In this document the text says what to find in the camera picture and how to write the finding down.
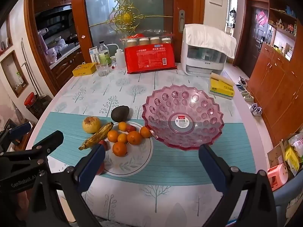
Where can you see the white cloth cover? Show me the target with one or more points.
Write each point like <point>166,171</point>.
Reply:
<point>206,36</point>

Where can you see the dark entrance door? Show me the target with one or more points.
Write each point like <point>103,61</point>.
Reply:
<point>258,33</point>

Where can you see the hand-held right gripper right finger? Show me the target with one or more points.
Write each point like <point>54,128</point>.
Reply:
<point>211,166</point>

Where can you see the spotted ripe banana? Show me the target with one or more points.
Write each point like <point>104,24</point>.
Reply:
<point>97,137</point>

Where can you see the small glass jar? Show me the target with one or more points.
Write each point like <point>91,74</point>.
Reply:
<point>113,62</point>

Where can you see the white wall switch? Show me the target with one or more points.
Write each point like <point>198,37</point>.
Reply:
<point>216,0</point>

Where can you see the white carton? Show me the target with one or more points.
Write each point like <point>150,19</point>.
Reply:
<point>93,54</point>

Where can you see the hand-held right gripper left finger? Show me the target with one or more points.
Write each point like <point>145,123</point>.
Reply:
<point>92,164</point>

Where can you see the red lidded jar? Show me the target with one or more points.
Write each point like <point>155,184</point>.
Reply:
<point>30,98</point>

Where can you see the dark green avocado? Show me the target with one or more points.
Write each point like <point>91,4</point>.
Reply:
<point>120,113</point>

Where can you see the pink plastic stool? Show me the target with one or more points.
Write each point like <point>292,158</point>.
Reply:
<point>277,177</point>

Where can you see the white countertop appliance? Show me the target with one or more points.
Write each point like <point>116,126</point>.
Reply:
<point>201,63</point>

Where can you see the yellow cardboard box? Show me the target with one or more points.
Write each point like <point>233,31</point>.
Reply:
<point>84,69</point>

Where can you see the wooden cabinet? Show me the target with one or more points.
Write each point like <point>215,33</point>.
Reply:
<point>277,82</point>

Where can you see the red plastic package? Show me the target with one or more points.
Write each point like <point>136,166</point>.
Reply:
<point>149,59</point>

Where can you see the black range hood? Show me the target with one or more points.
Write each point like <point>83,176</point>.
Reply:
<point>54,17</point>

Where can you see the wooden wall niche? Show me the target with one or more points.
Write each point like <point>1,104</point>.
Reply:
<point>14,74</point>

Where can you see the grey blue chair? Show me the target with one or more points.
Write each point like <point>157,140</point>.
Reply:
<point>288,194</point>

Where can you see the person's left hand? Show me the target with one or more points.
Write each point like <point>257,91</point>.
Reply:
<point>22,201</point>

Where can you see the gold door ornament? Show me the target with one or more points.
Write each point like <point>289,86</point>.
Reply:
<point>126,16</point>

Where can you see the yellow apple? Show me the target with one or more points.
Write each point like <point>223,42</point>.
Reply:
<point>91,124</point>

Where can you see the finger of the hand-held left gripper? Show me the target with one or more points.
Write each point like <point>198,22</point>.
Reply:
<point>52,139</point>
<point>21,128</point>

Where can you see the clear bottle green label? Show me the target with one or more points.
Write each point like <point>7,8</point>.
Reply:
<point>104,55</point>

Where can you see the yellow tissue pack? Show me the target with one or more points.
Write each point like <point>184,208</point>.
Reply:
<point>221,87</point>

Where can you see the frosted glass door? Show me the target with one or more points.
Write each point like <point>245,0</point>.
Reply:
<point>151,2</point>

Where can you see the pink plastic bowl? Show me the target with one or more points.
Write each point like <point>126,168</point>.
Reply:
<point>165,113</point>

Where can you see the white squeeze bottle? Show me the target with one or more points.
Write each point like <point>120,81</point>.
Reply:
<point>120,59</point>

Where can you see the clear glass cup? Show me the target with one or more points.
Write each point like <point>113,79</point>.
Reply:
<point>103,70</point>

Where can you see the small red apple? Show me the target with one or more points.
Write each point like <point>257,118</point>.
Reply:
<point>103,143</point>
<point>100,168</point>
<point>131,128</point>

